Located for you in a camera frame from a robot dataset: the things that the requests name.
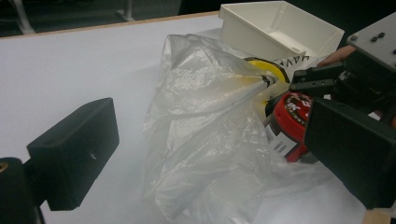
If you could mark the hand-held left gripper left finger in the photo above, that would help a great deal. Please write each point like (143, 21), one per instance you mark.
(74, 149)

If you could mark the white plastic bin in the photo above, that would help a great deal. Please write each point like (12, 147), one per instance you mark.
(249, 28)

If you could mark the red lidded jar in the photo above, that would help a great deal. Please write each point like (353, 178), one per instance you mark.
(292, 118)

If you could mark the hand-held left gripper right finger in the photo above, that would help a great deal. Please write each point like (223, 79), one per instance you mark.
(355, 149)

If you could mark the white paper sheet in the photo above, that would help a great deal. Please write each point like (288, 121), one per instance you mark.
(77, 68)

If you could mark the clear smiley plastic bag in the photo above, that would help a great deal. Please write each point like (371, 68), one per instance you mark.
(205, 124)

